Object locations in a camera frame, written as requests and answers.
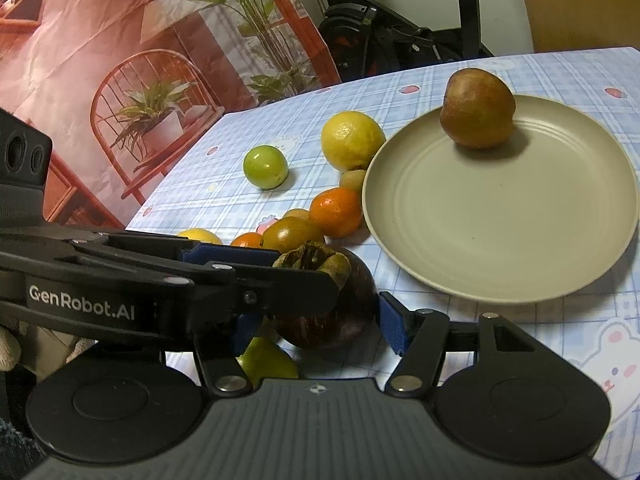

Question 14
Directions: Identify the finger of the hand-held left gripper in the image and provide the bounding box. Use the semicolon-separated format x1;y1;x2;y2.
194;269;342;323
70;232;282;282

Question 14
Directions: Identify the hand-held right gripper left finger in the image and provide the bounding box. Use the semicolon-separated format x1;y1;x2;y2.
192;315;262;397

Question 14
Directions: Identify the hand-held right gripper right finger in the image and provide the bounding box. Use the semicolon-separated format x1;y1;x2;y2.
377;291;549;397

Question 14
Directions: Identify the yellow lemon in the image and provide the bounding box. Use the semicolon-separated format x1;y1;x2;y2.
320;111;387;172
176;228;223;246

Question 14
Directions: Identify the light green round fruit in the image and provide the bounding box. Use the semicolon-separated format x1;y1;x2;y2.
243;145;290;190
236;336;300;388

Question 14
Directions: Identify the dark purple mangosteen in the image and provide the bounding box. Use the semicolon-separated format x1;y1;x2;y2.
270;240;378;351

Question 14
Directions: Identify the green-tinged tangerine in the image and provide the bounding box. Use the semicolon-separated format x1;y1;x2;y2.
261;216;327;253

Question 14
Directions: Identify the beige plate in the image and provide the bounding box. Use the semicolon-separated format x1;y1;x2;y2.
361;94;640;305

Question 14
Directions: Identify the person's left hand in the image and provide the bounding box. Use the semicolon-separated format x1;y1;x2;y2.
0;324;96;376

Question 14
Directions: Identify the blue checked tablecloth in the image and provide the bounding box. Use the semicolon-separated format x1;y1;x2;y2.
125;47;640;480

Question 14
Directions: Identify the small tan fruit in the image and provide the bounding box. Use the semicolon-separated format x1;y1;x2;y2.
339;169;368;193

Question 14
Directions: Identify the dark cloth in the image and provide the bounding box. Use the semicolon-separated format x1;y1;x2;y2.
0;410;48;480

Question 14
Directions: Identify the printed backdrop cloth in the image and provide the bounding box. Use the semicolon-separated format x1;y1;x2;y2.
0;0;343;231

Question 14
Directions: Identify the brown round fruit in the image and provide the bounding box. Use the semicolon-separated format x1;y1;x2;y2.
440;67;517;150

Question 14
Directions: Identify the black exercise bike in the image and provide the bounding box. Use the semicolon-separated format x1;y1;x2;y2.
311;0;496;83

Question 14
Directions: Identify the wooden board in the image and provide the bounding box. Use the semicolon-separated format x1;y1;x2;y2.
515;0;640;53

